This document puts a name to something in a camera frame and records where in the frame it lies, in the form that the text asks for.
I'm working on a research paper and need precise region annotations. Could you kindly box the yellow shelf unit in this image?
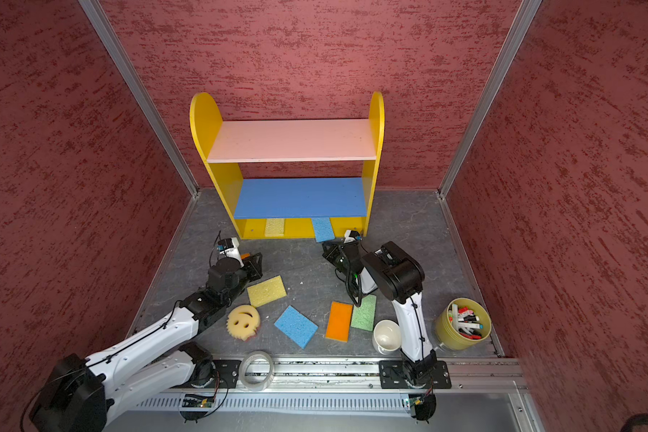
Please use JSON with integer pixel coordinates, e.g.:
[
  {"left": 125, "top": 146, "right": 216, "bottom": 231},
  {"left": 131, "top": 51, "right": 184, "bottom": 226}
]
[{"left": 189, "top": 92, "right": 385, "bottom": 239}]

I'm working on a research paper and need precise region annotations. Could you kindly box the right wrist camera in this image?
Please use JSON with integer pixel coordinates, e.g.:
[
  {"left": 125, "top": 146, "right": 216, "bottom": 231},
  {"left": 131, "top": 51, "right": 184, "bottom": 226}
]
[{"left": 344, "top": 230, "right": 362, "bottom": 243}]

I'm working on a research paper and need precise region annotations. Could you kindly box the orange sponge centre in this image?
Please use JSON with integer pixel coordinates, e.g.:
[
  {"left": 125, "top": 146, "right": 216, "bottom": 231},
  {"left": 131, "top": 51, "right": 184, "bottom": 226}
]
[{"left": 325, "top": 302, "right": 354, "bottom": 343}]

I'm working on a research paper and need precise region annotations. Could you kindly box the white ceramic mug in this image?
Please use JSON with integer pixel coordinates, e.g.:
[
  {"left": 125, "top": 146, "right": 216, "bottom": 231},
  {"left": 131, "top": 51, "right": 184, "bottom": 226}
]
[{"left": 373, "top": 320, "right": 402, "bottom": 356}]

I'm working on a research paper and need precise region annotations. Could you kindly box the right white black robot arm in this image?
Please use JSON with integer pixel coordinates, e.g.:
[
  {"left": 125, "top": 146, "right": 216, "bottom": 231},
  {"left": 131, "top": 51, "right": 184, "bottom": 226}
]
[{"left": 322, "top": 238, "right": 437, "bottom": 386}]

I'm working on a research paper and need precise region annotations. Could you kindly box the pink upper shelf board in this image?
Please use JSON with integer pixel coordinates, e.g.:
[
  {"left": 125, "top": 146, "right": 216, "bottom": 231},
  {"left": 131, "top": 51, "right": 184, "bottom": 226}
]
[{"left": 207, "top": 119, "right": 384, "bottom": 163}]

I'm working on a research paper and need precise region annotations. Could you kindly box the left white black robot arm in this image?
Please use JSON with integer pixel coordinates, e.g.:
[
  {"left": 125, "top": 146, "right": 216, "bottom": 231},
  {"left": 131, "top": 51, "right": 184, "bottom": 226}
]
[{"left": 19, "top": 253, "right": 263, "bottom": 431}]

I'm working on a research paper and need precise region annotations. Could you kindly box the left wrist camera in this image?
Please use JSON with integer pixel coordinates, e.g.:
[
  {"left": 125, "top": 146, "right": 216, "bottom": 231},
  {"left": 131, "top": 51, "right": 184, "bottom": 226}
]
[{"left": 216, "top": 237, "right": 243, "bottom": 266}]

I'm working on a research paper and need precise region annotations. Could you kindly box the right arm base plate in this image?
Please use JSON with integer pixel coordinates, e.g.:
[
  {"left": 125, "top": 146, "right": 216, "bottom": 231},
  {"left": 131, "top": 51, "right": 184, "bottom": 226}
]
[{"left": 378, "top": 360, "right": 452, "bottom": 390}]

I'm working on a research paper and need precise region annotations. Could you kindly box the clear tape roll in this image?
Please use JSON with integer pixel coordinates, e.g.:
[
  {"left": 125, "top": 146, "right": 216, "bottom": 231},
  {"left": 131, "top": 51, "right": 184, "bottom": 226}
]
[{"left": 239, "top": 351, "right": 275, "bottom": 392}]

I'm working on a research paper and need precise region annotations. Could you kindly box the yellow cup with pens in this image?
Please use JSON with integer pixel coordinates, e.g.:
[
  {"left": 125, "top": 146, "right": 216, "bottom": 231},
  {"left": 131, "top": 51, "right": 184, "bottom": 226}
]
[{"left": 434, "top": 298, "right": 492, "bottom": 351}]

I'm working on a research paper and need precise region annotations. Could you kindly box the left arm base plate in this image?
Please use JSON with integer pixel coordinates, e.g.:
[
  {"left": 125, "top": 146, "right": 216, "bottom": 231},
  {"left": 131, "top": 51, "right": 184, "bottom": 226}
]
[{"left": 187, "top": 359, "right": 241, "bottom": 389}]

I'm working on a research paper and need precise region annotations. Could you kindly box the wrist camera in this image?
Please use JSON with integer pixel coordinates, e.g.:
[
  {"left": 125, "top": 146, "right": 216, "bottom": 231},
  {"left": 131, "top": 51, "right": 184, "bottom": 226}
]
[
  {"left": 344, "top": 230, "right": 362, "bottom": 243},
  {"left": 216, "top": 237, "right": 243, "bottom": 266}
]

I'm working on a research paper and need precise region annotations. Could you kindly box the blue lower shelf board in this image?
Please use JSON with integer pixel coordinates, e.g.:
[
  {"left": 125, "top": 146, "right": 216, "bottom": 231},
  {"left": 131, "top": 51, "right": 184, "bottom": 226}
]
[{"left": 234, "top": 177, "right": 367, "bottom": 219}]

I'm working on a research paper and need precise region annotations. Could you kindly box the light green sponge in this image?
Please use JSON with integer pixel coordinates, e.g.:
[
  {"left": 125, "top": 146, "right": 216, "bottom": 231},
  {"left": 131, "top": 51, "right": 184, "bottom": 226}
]
[{"left": 351, "top": 295, "right": 377, "bottom": 332}]

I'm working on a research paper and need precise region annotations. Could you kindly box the aluminium rail front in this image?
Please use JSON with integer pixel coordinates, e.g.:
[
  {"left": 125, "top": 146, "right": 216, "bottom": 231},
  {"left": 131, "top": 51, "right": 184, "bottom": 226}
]
[{"left": 263, "top": 356, "right": 530, "bottom": 394}]

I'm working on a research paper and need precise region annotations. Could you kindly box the yellow smiley face sponge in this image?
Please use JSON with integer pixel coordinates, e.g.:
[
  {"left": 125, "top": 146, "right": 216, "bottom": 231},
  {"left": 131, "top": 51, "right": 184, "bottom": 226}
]
[{"left": 226, "top": 304, "right": 261, "bottom": 341}]

